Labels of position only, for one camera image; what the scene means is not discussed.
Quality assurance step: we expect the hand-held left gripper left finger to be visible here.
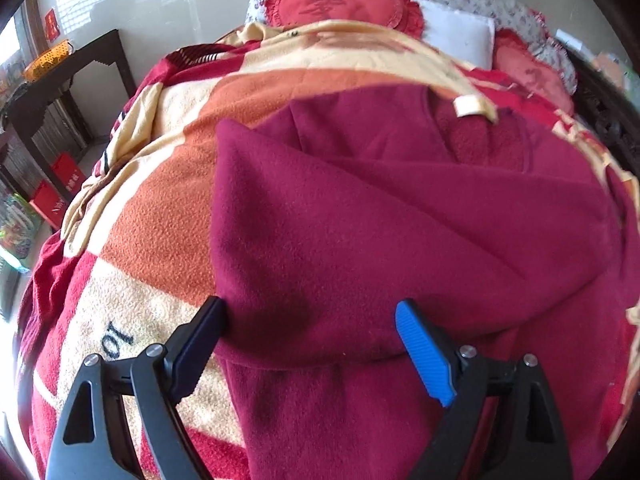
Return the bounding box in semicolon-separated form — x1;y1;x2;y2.
45;296;231;480

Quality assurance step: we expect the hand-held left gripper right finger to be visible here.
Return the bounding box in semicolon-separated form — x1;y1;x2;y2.
394;299;573;480

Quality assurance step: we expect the maroon fleece garment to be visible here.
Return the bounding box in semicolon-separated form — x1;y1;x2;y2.
210;82;626;480

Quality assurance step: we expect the printed fleece blanket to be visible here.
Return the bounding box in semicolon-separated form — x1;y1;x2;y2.
15;19;640;480

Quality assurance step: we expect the red gift bag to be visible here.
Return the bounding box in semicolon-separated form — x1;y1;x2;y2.
50;152;88;198
29;180;76;231

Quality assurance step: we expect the colourful plastic bag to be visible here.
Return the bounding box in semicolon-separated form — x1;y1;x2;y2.
0;192;43;273

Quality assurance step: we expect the red heart cushion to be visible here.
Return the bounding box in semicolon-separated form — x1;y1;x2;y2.
263;0;426;38
492;27;576;116

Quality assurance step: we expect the dark carved wooden headboard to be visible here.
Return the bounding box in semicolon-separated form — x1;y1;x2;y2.
565;45;640;161

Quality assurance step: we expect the dark wooden side table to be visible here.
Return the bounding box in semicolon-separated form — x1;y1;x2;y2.
0;29;137;241

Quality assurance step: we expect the yellow plastic basket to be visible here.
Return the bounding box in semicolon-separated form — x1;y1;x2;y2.
22;40;76;82

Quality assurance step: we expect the white pillow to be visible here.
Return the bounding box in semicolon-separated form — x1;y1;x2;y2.
417;0;497;70

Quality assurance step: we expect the pile of bedside clutter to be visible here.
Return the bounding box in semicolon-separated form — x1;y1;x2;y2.
590;50;640;91

